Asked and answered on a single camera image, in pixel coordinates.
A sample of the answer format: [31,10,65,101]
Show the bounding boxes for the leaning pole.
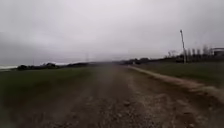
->
[179,29,188,64]

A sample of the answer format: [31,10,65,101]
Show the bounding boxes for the dirt track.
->
[19,64,224,128]

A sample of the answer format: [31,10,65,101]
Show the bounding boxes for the grass field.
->
[134,60,224,88]
[0,66,101,128]

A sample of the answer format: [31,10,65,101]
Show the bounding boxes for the pale gravel verge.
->
[128,65,224,104]

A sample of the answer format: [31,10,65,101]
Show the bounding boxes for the distant row of trees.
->
[14,61,111,71]

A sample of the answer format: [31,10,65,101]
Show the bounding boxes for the row of trees and buildings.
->
[121,45,224,66]

